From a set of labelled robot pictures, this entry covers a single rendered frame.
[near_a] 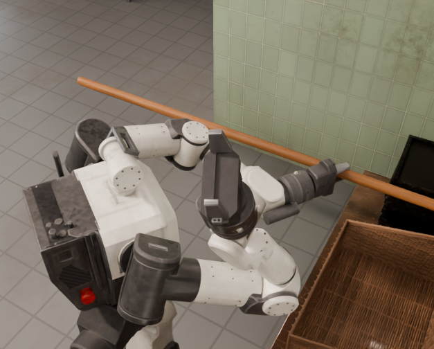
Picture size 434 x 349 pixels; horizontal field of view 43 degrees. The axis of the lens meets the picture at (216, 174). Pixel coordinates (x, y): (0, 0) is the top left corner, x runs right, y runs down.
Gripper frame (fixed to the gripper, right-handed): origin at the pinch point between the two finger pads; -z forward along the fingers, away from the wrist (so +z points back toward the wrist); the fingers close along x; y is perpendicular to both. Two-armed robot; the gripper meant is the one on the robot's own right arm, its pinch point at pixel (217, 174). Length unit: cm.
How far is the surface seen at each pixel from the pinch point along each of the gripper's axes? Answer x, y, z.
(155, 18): 273, -111, 285
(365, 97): 120, 43, 176
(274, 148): 41, 4, 74
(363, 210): 49, 36, 150
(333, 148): 110, 28, 213
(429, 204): 22, 45, 72
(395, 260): 24, 45, 135
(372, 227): 33, 36, 125
